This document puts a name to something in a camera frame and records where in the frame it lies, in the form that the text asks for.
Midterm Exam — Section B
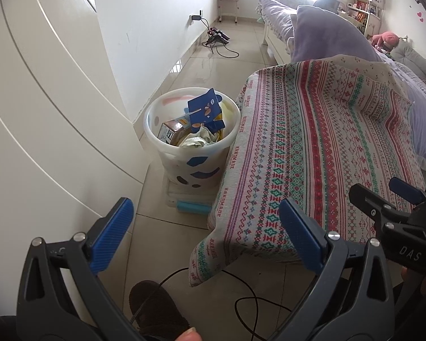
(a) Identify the thin black cable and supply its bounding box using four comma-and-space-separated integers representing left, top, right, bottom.
131, 268, 292, 341

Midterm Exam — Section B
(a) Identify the purple pillow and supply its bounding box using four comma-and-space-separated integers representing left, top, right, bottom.
290, 5, 389, 65

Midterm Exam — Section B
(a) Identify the blue printed carton piece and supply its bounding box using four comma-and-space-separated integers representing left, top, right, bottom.
187, 88, 227, 131

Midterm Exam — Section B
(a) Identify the bed with purple sheet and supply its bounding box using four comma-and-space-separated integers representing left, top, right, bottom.
257, 0, 426, 173

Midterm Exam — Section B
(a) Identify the beige milk carton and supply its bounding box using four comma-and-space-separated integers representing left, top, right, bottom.
158, 115, 194, 146

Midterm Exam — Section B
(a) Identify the white wardrobe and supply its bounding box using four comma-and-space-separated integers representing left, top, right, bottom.
0, 0, 150, 249

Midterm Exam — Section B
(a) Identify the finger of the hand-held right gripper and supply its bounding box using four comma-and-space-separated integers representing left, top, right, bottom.
389, 177, 426, 207
348, 184, 411, 228

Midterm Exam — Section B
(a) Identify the person's left hand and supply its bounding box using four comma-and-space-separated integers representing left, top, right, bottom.
176, 328, 203, 341

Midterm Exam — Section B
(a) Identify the grey plush toy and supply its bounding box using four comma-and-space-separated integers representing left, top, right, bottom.
390, 41, 426, 82

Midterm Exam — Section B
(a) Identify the white cartoon print bucket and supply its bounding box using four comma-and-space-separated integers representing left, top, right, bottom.
144, 86, 241, 190

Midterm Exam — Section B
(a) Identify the white bookshelf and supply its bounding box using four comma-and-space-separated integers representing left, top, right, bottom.
350, 0, 386, 36

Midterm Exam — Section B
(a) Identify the dark brown slipper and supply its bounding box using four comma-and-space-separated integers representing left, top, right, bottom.
129, 280, 191, 340

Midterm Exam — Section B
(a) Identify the dark office chair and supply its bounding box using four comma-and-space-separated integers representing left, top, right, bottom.
314, 0, 341, 13

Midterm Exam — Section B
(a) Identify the power strip with cables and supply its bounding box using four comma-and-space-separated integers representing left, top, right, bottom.
201, 18, 240, 59

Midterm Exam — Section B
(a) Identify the pink plush toy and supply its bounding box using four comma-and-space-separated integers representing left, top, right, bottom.
372, 31, 400, 52

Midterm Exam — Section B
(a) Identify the clear plastic box blue handle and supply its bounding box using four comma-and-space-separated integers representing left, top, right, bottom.
165, 178, 217, 217

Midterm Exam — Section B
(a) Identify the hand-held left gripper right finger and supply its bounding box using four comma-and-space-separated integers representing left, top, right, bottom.
270, 197, 396, 341

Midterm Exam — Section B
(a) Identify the black red electronic device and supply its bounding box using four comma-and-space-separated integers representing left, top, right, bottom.
204, 26, 231, 47

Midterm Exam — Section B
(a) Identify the white paper carton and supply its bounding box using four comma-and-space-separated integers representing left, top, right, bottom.
179, 124, 217, 148

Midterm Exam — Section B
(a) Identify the patterned knit blanket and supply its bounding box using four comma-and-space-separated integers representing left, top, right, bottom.
189, 55, 426, 288

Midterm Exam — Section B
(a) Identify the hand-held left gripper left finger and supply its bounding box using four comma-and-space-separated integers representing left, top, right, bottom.
16, 197, 143, 341

